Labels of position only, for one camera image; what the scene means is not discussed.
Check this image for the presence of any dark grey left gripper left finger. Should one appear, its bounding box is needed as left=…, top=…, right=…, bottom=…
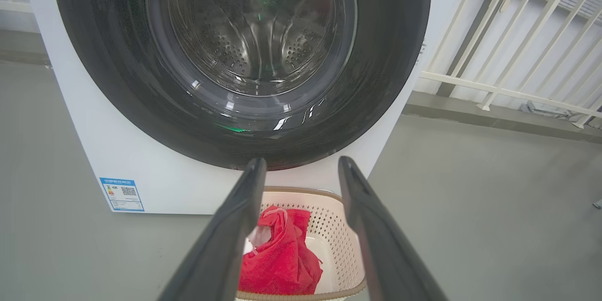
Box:
left=158, top=158, right=268, bottom=301

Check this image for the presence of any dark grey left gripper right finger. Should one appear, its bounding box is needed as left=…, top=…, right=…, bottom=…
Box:
left=338, top=156, right=450, bottom=301

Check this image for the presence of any red garment with white stripe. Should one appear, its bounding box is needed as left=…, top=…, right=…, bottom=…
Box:
left=238, top=205, right=324, bottom=296

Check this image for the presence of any dark round washing machine door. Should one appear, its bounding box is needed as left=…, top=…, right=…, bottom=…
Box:
left=49, top=0, right=432, bottom=171

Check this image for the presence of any cream perforated laundry basket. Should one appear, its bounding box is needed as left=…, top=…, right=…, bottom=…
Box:
left=235, top=186, right=367, bottom=301

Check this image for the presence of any white washing machine body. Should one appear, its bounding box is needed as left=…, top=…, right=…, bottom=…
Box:
left=16, top=0, right=473, bottom=215

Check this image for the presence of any blue energy label sticker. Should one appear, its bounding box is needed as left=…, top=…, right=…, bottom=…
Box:
left=99, top=177, right=145, bottom=212

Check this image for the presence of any white metal railing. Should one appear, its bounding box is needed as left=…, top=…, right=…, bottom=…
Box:
left=419, top=0, right=602, bottom=129

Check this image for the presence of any grey metal floor bracket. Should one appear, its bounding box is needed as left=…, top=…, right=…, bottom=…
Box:
left=520, top=100, right=572, bottom=120

